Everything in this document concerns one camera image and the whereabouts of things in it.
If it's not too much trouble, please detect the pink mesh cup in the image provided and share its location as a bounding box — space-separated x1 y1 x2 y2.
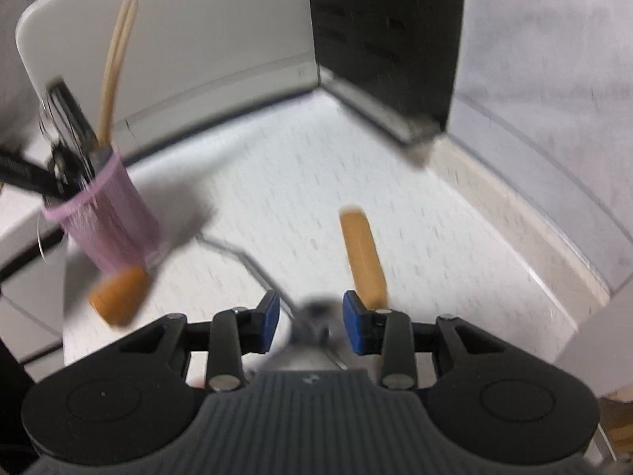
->
42 153 162 276

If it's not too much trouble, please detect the white cabinet panel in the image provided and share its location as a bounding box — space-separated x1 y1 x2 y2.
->
554 277 633 397

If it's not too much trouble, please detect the black slotted knife block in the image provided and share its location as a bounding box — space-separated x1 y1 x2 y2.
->
304 0 468 148

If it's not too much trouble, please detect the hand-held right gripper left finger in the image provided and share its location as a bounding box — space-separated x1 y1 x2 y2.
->
118 290 282 393

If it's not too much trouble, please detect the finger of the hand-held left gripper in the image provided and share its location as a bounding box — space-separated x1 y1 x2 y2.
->
0 151 66 200

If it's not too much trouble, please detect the grey peeler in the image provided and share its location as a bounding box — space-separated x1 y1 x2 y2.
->
47 78 100 165

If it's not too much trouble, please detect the white countertop appliance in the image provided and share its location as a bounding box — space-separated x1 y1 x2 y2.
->
15 0 322 159

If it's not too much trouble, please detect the wooden spatula handle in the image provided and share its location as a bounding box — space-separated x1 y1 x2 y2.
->
339 208 390 310

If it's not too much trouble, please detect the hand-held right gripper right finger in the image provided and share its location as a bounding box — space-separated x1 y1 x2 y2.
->
342 291 518 391

